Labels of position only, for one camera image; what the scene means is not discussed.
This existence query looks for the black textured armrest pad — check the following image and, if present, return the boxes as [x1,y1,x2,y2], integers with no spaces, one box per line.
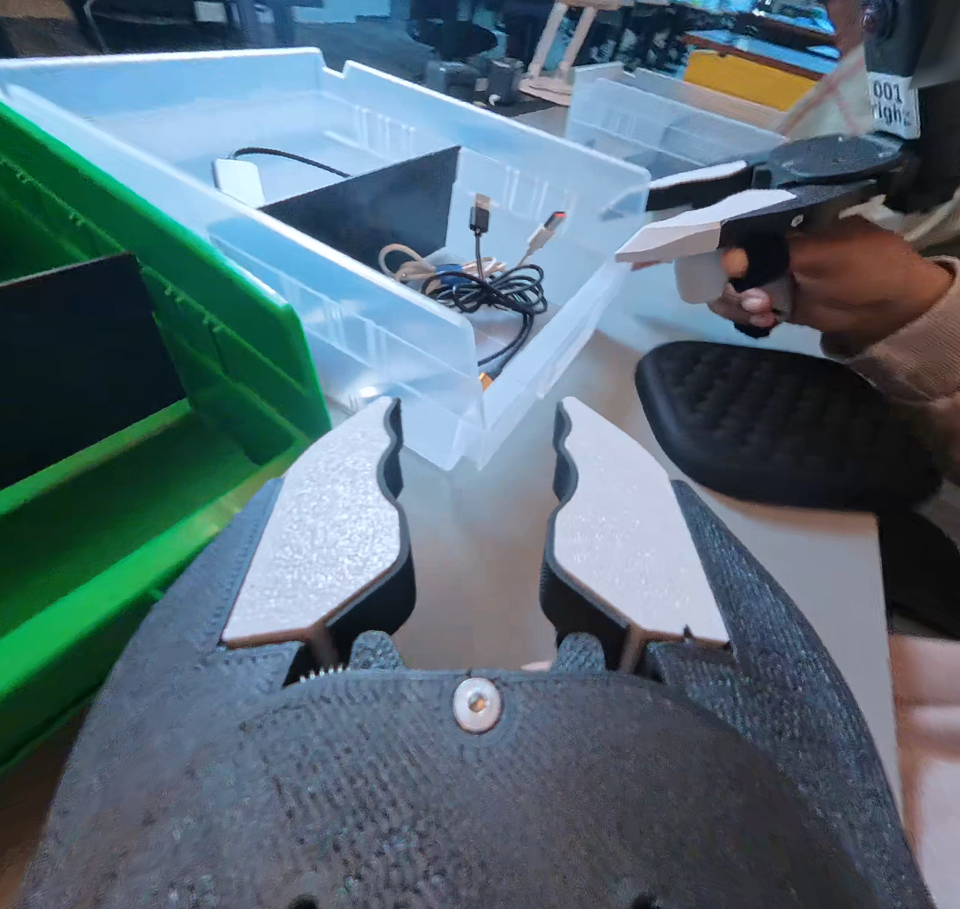
[634,340,945,514]

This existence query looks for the yellow plastic bin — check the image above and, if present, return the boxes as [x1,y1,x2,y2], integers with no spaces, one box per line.
[682,48,820,113]

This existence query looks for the black usb cable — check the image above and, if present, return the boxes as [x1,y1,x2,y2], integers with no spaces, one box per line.
[420,192,549,319]

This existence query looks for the small black device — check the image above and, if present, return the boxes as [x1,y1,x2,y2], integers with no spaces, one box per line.
[423,56,528,106]

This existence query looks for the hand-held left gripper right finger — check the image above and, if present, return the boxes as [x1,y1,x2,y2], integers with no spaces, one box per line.
[538,396,731,674]

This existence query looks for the white usb cable blue tape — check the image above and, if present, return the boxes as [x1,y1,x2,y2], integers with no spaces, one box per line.
[377,211,569,285]

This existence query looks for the document stand with instruction sheet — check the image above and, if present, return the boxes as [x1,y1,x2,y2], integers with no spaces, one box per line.
[517,0,637,105]

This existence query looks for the clear plastic bin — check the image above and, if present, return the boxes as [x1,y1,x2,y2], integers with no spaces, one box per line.
[564,61,790,181]
[0,46,652,473]

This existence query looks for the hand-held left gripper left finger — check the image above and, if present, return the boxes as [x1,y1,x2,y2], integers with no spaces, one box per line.
[221,396,417,684]

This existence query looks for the braided usb cable orange plugs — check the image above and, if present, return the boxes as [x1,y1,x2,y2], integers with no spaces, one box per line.
[476,315,537,394]

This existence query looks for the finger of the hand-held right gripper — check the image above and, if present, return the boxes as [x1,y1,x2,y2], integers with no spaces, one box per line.
[613,189,798,269]
[600,160,759,222]

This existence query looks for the silver usb hub with cable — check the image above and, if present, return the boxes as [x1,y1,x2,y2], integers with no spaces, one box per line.
[212,145,354,207]

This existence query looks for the green plastic bin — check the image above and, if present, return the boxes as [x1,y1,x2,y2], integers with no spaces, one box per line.
[0,102,333,779]

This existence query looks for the person's beige hoodie torso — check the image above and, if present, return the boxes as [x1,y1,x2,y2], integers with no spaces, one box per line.
[888,631,960,909]

